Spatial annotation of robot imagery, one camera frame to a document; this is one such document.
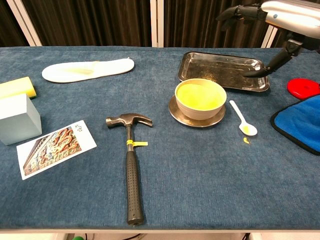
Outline white plastic spoon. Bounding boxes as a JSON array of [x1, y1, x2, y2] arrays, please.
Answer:
[[229, 100, 258, 137]]

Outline off-white ceramic bowl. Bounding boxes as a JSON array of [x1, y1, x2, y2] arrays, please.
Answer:
[[174, 78, 228, 120]]

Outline blue cloth with black trim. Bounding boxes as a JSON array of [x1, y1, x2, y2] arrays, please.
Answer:
[[270, 94, 320, 156]]

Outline yellow sponge green scouring pad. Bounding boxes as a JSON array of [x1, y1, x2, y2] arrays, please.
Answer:
[[0, 76, 38, 100]]

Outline claw hammer black rubber handle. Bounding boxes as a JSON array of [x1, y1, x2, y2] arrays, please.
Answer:
[[105, 112, 154, 225]]

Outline red round disc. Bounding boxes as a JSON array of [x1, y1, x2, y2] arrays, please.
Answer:
[[286, 77, 320, 101]]

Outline metal saucer plate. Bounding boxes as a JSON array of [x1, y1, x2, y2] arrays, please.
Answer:
[[168, 94, 227, 128]]

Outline white partition frame post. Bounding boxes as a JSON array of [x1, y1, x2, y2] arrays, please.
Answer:
[[261, 23, 280, 48], [149, 0, 165, 48], [6, 0, 42, 47]]

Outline postcard with building photo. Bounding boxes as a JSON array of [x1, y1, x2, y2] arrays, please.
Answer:
[[16, 119, 98, 181]]

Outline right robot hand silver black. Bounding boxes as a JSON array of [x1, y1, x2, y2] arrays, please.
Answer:
[[216, 0, 320, 78]]

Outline dark blue table cover cloth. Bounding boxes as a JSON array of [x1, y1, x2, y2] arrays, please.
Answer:
[[0, 46, 320, 230]]

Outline white disposable slipper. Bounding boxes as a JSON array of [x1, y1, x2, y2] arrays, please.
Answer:
[[41, 57, 135, 84]]

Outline light blue foam cube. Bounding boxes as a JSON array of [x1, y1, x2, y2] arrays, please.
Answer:
[[0, 93, 43, 146]]

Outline metal tray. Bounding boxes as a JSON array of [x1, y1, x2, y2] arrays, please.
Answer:
[[177, 51, 271, 93]]

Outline yellow tag on hammer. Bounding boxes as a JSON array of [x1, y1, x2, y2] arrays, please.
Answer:
[[126, 140, 149, 147]]

